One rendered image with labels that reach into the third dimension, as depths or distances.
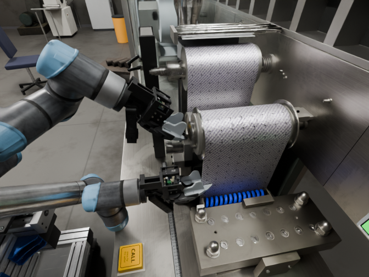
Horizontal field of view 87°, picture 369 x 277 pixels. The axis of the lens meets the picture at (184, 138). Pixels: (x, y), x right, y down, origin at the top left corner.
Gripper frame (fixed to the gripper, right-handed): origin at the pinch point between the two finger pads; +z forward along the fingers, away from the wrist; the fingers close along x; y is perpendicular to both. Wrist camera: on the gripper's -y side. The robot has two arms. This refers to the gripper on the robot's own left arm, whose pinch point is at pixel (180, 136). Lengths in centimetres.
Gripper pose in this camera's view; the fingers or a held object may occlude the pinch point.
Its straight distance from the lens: 56.0
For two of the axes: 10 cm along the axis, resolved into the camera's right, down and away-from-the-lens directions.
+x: -1.7, -6.4, 7.5
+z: 7.6, 4.0, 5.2
